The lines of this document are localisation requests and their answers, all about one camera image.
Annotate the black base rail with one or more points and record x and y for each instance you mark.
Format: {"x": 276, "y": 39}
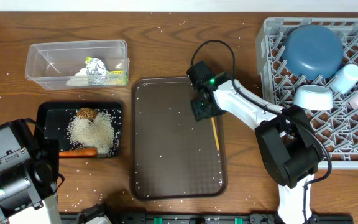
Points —
{"x": 256, "y": 218}

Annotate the orange carrot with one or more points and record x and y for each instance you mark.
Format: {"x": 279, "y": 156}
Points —
{"x": 79, "y": 153}

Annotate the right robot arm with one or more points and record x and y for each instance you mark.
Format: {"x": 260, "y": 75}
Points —
{"x": 289, "y": 149}

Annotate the brown dried mushroom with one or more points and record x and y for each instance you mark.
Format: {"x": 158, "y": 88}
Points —
{"x": 87, "y": 113}

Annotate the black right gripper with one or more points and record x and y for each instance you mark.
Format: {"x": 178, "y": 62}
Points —
{"x": 200, "y": 114}

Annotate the light blue plastic cup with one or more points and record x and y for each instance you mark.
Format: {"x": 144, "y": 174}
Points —
{"x": 347, "y": 77}

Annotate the pile of rice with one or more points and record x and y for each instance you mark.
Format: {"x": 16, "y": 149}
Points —
{"x": 101, "y": 133}

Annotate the black waste tray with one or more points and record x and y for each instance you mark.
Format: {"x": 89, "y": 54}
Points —
{"x": 54, "y": 118}

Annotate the aluminium foil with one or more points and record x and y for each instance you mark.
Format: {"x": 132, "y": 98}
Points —
{"x": 96, "y": 71}

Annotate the grey dishwasher rack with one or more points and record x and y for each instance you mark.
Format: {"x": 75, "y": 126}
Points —
{"x": 336, "y": 128}

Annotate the dark brown serving tray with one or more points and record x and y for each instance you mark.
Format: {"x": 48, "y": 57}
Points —
{"x": 173, "y": 156}

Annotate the white napkin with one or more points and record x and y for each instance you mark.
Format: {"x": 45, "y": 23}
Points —
{"x": 80, "y": 79}

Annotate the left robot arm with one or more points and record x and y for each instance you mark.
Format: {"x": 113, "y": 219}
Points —
{"x": 30, "y": 178}

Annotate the yellow green snack wrapper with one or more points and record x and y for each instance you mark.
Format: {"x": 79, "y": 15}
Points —
{"x": 116, "y": 77}

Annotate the light blue bowl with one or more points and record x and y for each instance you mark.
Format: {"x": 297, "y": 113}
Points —
{"x": 313, "y": 97}

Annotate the dark blue plate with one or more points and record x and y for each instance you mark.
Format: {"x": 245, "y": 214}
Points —
{"x": 313, "y": 50}

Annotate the clear plastic bin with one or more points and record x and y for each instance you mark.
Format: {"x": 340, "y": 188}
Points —
{"x": 51, "y": 65}

